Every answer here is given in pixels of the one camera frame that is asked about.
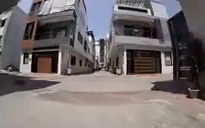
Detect grey concrete road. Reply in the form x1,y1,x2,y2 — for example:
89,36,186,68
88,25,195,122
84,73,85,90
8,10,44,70
0,69,205,128

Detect dark building with gate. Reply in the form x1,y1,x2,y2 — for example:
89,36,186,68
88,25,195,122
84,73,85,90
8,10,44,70
167,0,205,103

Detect grey building with barred windows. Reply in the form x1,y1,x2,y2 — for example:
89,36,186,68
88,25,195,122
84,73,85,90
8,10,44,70
19,0,97,75

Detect distant buildings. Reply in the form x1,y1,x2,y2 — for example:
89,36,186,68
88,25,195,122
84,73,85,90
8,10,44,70
93,32,110,70

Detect white building with dark windows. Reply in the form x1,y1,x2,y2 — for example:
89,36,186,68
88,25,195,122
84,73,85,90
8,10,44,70
107,0,174,76

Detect pale planter pot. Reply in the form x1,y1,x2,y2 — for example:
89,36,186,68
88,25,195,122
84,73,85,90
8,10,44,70
115,67,123,76

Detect dark planter pot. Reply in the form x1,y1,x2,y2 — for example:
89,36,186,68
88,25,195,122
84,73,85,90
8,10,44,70
187,87,201,100

